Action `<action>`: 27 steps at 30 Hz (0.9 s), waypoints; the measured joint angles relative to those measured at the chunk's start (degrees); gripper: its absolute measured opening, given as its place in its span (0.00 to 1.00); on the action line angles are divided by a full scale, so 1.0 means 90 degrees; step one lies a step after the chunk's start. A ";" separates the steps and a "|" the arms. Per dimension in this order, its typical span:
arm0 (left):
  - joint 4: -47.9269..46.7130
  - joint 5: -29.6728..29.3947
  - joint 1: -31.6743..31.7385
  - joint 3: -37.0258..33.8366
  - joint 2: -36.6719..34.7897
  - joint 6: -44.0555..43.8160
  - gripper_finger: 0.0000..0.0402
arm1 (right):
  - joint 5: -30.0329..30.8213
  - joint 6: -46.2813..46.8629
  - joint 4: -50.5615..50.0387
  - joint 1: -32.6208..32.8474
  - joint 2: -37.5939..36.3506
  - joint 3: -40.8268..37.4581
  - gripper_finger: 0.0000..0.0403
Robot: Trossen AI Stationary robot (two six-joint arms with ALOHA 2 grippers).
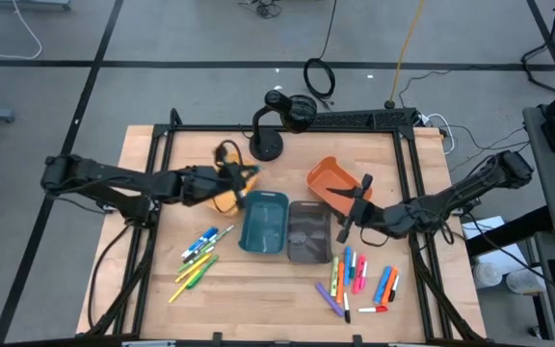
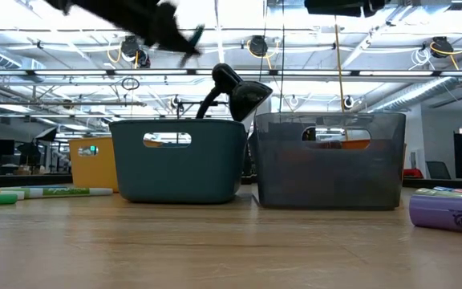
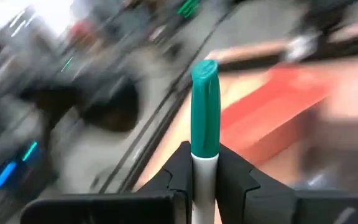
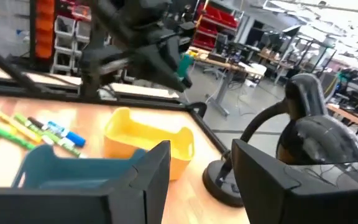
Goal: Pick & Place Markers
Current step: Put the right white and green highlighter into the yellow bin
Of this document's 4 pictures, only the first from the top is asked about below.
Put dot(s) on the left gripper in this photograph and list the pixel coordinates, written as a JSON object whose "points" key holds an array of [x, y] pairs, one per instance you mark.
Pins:
{"points": [[205, 185]]}

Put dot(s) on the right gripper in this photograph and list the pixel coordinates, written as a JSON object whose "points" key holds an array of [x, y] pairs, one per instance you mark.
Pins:
{"points": [[369, 214]]}

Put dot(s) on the green white marker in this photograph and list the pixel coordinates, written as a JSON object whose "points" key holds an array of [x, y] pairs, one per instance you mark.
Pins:
{"points": [[256, 168]]}

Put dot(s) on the blue highlighter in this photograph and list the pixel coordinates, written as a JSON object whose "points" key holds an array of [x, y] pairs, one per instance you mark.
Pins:
{"points": [[382, 284], [348, 259]]}

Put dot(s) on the green white pen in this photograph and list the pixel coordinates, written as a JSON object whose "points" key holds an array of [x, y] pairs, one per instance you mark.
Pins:
{"points": [[195, 260], [222, 234]]}

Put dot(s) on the white slim pen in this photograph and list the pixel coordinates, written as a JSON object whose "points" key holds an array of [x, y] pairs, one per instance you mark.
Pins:
{"points": [[353, 265]]}

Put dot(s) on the blue white pen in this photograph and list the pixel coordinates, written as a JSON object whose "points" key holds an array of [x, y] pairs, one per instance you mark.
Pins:
{"points": [[203, 246], [199, 239]]}

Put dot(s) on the pink white marker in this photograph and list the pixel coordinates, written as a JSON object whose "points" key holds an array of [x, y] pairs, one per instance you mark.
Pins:
{"points": [[364, 277]]}

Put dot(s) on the orange highlighter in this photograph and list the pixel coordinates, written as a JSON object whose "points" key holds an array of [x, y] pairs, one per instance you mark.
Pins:
{"points": [[340, 284], [389, 286]]}

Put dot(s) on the purple highlighter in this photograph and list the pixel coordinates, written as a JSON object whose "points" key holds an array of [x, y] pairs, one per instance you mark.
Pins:
{"points": [[329, 299]]}

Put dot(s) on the black white marker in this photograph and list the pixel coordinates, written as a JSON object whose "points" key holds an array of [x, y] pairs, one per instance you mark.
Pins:
{"points": [[394, 289], [347, 308]]}

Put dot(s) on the yellow highlighter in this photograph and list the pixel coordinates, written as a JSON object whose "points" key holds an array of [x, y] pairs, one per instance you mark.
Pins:
{"points": [[193, 268], [181, 292]]}

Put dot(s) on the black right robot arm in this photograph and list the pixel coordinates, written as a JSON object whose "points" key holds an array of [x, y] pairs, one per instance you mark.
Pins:
{"points": [[451, 197]]}

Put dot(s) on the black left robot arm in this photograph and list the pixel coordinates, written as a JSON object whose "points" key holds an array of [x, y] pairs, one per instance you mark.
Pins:
{"points": [[104, 176]]}

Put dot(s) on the yellow plastic bin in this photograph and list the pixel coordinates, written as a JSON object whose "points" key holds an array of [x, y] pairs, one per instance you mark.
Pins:
{"points": [[229, 200]]}

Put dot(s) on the orange plastic bin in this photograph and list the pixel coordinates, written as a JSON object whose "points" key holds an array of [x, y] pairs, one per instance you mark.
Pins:
{"points": [[328, 178]]}

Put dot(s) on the black scanner on stand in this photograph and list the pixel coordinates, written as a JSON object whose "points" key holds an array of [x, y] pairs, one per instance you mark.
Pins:
{"points": [[265, 144]]}

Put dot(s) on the grey translucent plastic bin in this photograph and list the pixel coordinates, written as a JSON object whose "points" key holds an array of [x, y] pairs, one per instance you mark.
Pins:
{"points": [[309, 236]]}

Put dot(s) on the teal plastic bin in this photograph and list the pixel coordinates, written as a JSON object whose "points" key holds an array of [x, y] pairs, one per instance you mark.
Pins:
{"points": [[264, 226]]}

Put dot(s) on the white paper sheet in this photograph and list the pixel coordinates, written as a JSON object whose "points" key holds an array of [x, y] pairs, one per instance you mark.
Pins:
{"points": [[487, 226]]}

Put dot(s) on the clear plastic cup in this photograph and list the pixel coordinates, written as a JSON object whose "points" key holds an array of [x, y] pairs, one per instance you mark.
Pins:
{"points": [[487, 274], [523, 282]]}

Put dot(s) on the grey side table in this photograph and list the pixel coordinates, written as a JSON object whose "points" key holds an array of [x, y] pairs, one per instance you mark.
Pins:
{"points": [[554, 193]]}

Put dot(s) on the black aluminium table frame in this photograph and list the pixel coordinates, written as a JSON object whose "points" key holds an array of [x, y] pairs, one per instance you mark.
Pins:
{"points": [[282, 128]]}

